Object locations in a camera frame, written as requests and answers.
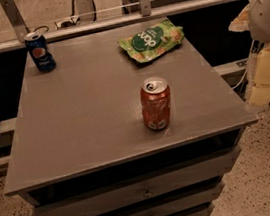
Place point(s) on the blue pepsi can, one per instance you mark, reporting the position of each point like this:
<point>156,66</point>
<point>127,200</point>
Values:
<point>38,50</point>

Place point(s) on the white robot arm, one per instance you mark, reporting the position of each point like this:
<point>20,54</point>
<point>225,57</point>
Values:
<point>255,18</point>

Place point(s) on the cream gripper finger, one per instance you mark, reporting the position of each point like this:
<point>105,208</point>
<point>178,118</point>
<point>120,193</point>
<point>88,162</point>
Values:
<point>260,93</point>
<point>240,23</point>

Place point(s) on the green chip bag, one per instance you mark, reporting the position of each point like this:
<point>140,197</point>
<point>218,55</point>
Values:
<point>153,42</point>

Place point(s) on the red coke can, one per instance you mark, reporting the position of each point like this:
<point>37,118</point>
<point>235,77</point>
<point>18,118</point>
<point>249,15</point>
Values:
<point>156,102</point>

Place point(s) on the top grey drawer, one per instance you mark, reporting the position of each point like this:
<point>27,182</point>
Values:
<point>93,204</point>

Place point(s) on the metal railing frame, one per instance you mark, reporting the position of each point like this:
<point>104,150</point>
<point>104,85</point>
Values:
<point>108,19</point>

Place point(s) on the grey drawer cabinet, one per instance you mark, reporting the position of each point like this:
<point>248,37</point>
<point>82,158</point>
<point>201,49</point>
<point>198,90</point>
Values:
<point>80,128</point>

